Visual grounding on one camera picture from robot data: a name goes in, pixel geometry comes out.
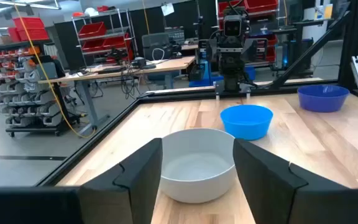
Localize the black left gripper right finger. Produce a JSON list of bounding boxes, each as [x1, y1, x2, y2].
[[232, 138, 358, 224]]

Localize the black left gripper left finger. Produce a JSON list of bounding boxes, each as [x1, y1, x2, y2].
[[79, 138, 163, 224]]

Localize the white bowl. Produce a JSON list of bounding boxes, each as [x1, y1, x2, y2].
[[159, 128, 237, 204]]

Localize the light blue bowl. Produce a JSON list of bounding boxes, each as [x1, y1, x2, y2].
[[219, 104, 274, 141]]

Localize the dark blue bowl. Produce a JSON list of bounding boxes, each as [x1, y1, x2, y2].
[[297, 85, 351, 113]]

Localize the wooden office desk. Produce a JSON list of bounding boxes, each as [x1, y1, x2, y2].
[[38, 55, 197, 131]]

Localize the blue plastic bin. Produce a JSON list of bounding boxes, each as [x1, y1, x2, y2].
[[188, 60, 225, 88]]

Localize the grey bin rack cart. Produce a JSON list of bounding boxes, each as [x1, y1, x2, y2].
[[0, 55, 85, 138]]

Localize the black equipment case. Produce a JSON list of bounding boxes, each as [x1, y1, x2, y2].
[[141, 32, 176, 62]]

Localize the red storage bin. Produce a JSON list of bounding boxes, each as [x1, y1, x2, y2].
[[77, 21, 108, 39], [81, 39, 105, 53], [103, 33, 132, 50]]

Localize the black standing desk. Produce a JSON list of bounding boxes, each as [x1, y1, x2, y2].
[[272, 18, 335, 77]]

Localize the white paper sheet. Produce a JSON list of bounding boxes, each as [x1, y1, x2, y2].
[[160, 2, 175, 17]]

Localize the stacked red storage bins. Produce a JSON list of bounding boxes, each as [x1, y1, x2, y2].
[[7, 17, 50, 43]]

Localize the black table edge frame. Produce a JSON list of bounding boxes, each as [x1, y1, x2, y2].
[[35, 79, 358, 187]]

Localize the yellow hanging cable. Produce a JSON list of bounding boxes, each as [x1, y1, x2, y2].
[[13, 3, 96, 139]]

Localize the black diagonal frame strut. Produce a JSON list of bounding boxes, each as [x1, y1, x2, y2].
[[268, 11, 351, 90]]

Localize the metal wire shelf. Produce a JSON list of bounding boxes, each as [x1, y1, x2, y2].
[[71, 8, 138, 67]]

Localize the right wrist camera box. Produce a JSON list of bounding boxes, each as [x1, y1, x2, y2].
[[223, 14, 244, 39]]

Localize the black frame post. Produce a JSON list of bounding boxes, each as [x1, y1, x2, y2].
[[337, 0, 358, 91]]

